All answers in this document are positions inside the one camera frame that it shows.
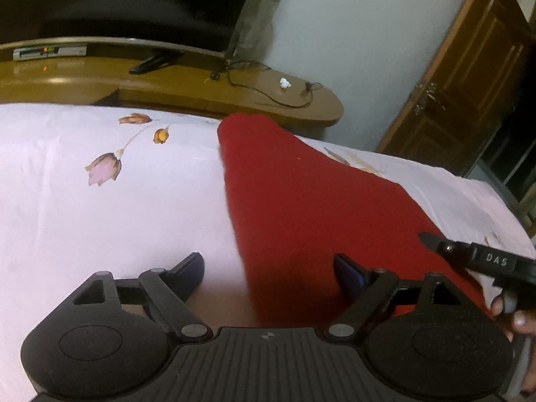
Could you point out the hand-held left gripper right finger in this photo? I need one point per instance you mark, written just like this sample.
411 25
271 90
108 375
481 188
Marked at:
347 271

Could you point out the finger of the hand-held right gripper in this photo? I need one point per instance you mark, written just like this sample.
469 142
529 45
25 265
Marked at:
448 249

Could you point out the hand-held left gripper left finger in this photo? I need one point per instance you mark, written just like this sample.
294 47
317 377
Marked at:
190 266

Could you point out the red cloth garment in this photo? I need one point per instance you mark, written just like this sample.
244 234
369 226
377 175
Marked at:
301 201

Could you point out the person's right hand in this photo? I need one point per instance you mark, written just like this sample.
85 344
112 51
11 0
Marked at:
528 326

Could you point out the white floral bed sheet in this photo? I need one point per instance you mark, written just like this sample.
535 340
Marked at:
63 217

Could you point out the wooden door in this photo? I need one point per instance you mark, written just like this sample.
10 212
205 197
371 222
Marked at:
460 71

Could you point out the wooden television cabinet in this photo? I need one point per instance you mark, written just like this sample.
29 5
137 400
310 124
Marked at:
176 86

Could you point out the white crumpled paper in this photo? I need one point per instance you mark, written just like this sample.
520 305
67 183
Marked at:
285 83

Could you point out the black television foot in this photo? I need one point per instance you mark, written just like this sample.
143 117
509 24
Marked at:
153 63

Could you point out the clear plastic television wrap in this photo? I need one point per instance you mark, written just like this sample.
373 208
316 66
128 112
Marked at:
253 25

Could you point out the grey set-top box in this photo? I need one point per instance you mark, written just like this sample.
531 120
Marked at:
50 52

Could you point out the black flat television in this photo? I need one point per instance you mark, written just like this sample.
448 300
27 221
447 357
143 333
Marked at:
125 0

